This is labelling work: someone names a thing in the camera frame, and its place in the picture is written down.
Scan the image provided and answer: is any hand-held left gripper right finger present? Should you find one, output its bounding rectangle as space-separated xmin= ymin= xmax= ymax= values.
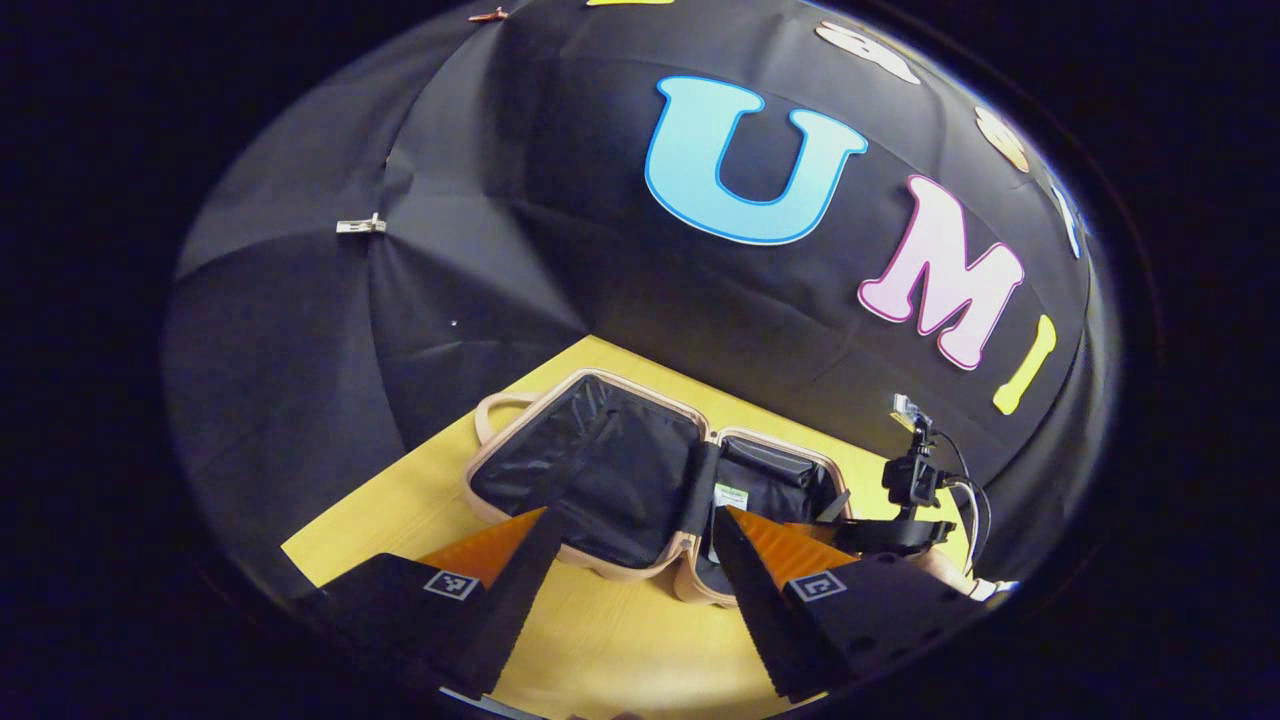
xmin=712 ymin=504 xmax=991 ymax=706

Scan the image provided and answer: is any beige hard-shell suitcase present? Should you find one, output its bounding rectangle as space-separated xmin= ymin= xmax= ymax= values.
xmin=464 ymin=367 xmax=857 ymax=609

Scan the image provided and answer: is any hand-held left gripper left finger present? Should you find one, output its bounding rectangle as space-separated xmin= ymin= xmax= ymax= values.
xmin=300 ymin=506 xmax=566 ymax=701

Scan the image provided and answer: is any black backdrop cloth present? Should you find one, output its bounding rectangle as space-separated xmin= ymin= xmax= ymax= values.
xmin=163 ymin=0 xmax=1123 ymax=601

